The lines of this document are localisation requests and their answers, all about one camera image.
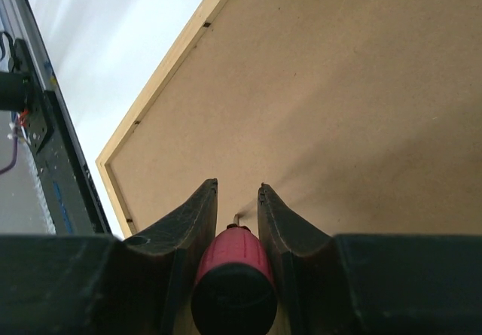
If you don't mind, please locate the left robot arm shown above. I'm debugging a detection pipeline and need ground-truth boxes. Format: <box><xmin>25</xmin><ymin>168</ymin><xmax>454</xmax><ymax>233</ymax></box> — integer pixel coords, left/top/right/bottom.
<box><xmin>0</xmin><ymin>72</ymin><xmax>32</xmax><ymax>112</ymax></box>

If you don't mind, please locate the white slotted cable duct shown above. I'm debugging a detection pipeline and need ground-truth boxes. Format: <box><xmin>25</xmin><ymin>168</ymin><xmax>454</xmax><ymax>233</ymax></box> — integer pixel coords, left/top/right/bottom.
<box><xmin>23</xmin><ymin>143</ymin><xmax>56</xmax><ymax>235</ymax></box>

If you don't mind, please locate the aluminium rail across front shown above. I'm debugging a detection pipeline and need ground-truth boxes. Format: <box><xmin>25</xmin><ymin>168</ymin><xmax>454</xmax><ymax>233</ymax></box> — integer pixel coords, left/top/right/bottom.
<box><xmin>0</xmin><ymin>0</ymin><xmax>114</xmax><ymax>235</ymax></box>

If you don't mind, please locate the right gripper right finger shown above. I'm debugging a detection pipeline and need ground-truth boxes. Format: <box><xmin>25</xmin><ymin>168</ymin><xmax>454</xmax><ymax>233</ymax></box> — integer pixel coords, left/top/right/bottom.
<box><xmin>258</xmin><ymin>184</ymin><xmax>481</xmax><ymax>334</ymax></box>

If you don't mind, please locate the red handled screwdriver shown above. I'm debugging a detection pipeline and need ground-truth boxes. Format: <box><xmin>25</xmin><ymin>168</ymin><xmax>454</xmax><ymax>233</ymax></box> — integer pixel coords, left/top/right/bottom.
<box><xmin>191</xmin><ymin>214</ymin><xmax>278</xmax><ymax>334</ymax></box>

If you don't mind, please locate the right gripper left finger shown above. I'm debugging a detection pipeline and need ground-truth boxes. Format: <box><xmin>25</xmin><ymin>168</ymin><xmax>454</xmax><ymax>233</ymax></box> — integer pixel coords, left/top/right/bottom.
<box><xmin>1</xmin><ymin>179</ymin><xmax>218</xmax><ymax>334</ymax></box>

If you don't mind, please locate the wooden picture frame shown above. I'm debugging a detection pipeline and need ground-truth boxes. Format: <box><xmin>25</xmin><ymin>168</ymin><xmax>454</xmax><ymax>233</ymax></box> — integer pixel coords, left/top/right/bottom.
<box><xmin>98</xmin><ymin>0</ymin><xmax>481</xmax><ymax>235</ymax></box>

